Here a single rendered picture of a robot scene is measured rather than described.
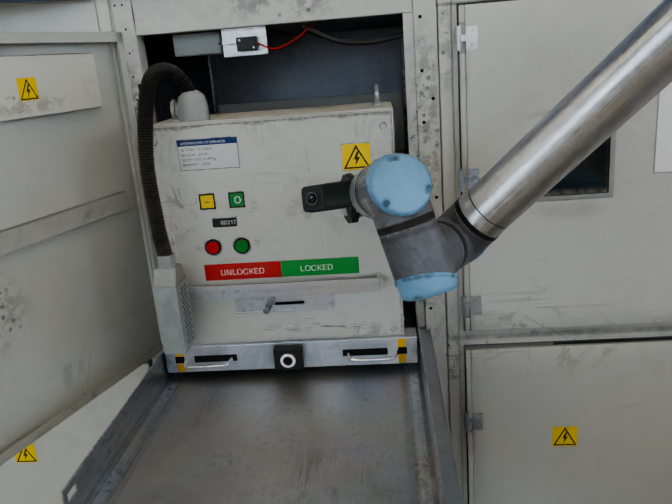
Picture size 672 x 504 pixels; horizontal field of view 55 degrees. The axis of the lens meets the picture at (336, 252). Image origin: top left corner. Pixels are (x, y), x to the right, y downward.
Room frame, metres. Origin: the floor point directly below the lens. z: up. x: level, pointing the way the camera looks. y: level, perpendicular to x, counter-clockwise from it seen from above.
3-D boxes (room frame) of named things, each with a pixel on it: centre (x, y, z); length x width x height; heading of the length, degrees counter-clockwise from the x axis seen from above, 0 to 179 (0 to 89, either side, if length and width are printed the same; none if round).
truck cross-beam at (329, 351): (1.29, 0.11, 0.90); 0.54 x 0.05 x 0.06; 85
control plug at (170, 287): (1.22, 0.33, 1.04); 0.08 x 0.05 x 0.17; 175
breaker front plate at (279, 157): (1.27, 0.12, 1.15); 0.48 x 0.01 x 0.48; 85
